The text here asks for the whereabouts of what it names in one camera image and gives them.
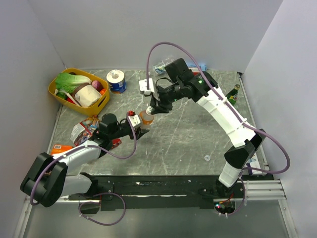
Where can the purple onion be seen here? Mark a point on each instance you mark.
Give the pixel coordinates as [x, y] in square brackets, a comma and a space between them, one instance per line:
[97, 85]

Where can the yellow plastic basket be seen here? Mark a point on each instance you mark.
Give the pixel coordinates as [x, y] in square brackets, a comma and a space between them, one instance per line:
[67, 99]

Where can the light blue box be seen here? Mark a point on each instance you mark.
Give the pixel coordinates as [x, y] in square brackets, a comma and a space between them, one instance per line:
[194, 67]

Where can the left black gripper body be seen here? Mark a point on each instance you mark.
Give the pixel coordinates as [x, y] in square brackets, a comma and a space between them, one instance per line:
[122, 130]

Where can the green glass bottle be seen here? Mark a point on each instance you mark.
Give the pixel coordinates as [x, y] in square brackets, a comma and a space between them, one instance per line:
[232, 95]

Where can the white and purple box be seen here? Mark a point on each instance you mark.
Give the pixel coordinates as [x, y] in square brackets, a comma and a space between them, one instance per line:
[254, 163]

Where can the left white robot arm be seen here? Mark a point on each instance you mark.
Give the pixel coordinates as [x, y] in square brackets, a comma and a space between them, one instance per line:
[47, 179]

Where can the blue wrapped toilet paper roll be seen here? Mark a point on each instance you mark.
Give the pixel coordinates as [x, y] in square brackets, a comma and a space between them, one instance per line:
[116, 81]

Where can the red rectangular box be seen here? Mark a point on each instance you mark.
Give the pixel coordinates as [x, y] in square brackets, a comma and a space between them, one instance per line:
[195, 71]

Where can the orange juice bottle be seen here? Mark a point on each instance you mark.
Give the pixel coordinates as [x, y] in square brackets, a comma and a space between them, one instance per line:
[146, 119]

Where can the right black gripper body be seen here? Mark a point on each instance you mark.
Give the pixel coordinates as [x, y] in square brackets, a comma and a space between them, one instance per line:
[169, 94]

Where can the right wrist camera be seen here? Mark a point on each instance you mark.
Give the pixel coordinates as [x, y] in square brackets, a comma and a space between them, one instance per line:
[147, 87]

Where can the green lettuce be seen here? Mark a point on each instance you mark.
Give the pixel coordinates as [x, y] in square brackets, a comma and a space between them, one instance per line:
[68, 82]

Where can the white bottle cap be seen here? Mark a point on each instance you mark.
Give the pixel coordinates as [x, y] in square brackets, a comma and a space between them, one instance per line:
[149, 110]
[207, 157]

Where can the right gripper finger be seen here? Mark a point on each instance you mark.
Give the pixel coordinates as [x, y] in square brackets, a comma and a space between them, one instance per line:
[153, 102]
[161, 108]

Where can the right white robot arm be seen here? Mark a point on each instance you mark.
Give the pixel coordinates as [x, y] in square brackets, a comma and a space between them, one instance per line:
[204, 90]

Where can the crushed clear plastic bottle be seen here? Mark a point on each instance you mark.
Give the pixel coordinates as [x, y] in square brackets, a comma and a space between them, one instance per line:
[159, 68]

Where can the orange packet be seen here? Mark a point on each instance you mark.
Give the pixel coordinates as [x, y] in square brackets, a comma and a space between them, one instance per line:
[60, 148]

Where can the brown and cream jar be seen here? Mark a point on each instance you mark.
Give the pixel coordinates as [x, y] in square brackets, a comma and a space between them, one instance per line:
[86, 95]

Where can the red snack bag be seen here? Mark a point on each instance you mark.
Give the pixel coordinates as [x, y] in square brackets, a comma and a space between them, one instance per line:
[83, 130]

